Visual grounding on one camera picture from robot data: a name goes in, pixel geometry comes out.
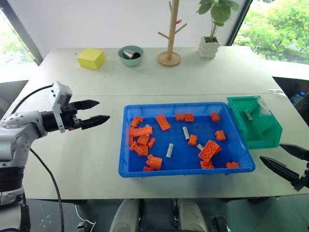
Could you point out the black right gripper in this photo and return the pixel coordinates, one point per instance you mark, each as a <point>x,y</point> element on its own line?
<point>304,180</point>

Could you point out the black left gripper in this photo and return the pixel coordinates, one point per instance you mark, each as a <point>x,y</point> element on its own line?
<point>70,118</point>

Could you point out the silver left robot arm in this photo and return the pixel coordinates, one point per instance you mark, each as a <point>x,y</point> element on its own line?
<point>17,120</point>

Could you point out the green plastic bin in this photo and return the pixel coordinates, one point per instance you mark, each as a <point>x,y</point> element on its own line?
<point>263,135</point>

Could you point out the yellow sponge block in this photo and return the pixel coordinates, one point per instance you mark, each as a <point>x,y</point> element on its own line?
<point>90,58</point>

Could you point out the small orange building block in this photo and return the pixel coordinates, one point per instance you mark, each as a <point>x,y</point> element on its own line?
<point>151,142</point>
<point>131,135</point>
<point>232,165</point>
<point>143,140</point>
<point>143,150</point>
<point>220,135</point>
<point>136,121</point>
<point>147,169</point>
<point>192,140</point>
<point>180,117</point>
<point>215,117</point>
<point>189,117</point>
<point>207,164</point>
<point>133,146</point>

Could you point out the clear plastic label holder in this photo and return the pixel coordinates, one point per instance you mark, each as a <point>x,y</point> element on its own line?
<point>265,108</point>

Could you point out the teal bowl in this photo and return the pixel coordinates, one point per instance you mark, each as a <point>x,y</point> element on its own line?
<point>130,62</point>

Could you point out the blue water bottle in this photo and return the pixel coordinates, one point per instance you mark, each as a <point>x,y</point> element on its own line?
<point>297,96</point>

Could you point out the metal cup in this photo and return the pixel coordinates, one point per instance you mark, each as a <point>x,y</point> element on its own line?
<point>130,54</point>

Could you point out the round orange building block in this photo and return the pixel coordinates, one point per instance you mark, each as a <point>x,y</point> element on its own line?
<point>154,161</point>

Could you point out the black floor device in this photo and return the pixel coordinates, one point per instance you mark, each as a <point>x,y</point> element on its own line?
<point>219,223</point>

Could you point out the wooden tree stand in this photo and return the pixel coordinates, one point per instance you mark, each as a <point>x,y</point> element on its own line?
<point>169,56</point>

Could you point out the blue plastic tray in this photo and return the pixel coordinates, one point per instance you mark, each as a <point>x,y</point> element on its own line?
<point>183,154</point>

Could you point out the grey rounded shape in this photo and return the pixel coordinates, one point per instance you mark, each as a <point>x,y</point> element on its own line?
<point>125,215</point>
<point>193,215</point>

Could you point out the red tag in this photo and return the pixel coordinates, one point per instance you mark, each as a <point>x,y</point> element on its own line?
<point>178,22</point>

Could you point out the white plant pot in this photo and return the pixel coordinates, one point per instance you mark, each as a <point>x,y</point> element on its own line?
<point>208,49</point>

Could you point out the green leafy plant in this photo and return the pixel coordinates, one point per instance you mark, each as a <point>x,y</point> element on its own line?
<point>220,12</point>

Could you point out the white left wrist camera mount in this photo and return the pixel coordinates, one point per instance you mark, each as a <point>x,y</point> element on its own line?
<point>59,93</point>

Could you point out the dark window frame post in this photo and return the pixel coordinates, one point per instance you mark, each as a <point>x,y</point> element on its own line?
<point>241,21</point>
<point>23,31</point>

